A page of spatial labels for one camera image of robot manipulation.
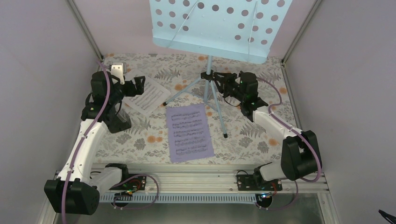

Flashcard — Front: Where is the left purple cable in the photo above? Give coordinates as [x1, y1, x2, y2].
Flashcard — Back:
[61, 60, 112, 224]

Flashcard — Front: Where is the light blue music stand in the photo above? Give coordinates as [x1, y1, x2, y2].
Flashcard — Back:
[148, 0, 294, 139]

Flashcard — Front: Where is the floral patterned table mat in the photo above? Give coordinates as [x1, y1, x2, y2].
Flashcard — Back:
[95, 53, 296, 165]

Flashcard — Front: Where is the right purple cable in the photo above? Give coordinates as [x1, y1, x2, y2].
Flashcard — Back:
[256, 77, 322, 183]

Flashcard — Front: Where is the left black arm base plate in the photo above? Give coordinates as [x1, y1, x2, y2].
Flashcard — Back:
[110, 174, 147, 196]

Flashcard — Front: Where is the black object at corner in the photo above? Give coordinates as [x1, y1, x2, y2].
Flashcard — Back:
[378, 210, 396, 224]

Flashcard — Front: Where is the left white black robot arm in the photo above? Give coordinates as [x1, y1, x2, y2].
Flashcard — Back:
[44, 71, 146, 215]

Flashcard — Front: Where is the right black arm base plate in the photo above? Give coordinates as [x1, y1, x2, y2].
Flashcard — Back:
[236, 174, 283, 191]

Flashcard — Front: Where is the purple cable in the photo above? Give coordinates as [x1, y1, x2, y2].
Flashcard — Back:
[256, 77, 322, 183]
[61, 60, 112, 224]

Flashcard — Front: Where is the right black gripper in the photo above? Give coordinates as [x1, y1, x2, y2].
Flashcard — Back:
[213, 72, 245, 102]

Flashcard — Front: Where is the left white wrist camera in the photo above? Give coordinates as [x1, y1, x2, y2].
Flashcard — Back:
[110, 62, 127, 84]

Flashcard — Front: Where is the white sheet music paper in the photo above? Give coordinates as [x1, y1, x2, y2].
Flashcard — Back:
[123, 70, 171, 117]

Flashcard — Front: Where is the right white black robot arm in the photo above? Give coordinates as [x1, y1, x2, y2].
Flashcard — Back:
[213, 71, 322, 190]

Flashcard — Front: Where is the aluminium mounting rail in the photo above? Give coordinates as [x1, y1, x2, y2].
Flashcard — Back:
[99, 164, 328, 205]

